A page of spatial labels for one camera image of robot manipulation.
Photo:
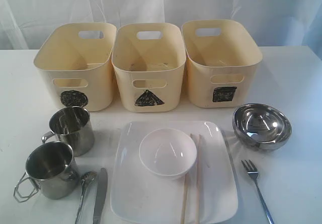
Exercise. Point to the steel mug front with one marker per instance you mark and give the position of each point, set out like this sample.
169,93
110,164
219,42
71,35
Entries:
52,170

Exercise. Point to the steel mug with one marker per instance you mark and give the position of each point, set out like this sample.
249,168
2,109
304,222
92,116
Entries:
52,170
72,126

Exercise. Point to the left wooden chopstick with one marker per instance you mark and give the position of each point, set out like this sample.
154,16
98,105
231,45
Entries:
186,186

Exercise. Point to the cream bin circle mark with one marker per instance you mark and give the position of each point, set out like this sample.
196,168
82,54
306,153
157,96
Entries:
75,65

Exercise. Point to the steel spoon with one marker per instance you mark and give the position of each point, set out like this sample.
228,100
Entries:
85,180

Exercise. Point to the cream bin triangle mark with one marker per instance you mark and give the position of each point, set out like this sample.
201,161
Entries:
149,62

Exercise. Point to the right wooden chopstick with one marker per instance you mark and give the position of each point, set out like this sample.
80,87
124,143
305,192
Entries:
198,179

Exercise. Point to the steel table knife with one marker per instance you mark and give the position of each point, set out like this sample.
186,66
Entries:
101,194

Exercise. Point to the cream bin square mark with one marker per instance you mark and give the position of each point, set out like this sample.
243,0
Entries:
222,58

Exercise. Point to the small white bowl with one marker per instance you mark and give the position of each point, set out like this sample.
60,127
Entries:
168,153

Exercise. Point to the steel fork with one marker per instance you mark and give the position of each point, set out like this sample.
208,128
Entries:
253,173

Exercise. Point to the wooden chopstick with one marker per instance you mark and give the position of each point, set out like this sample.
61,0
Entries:
198,179
186,186

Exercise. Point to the white backdrop curtain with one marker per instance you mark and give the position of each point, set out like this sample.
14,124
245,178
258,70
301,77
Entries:
26,24

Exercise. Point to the stainless steel bowl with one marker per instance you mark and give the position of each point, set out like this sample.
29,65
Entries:
261,127

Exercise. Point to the white square plate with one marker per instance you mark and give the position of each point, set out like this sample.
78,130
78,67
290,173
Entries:
139,196

